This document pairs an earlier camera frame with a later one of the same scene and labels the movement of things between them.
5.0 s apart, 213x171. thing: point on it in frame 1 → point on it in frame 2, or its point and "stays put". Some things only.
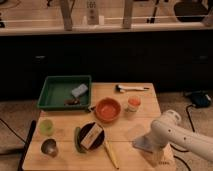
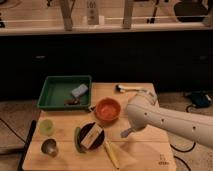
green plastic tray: [59, 88] stays put
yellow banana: [110, 150] stays put
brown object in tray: [73, 101] stays put
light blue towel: [144, 143] → [124, 133]
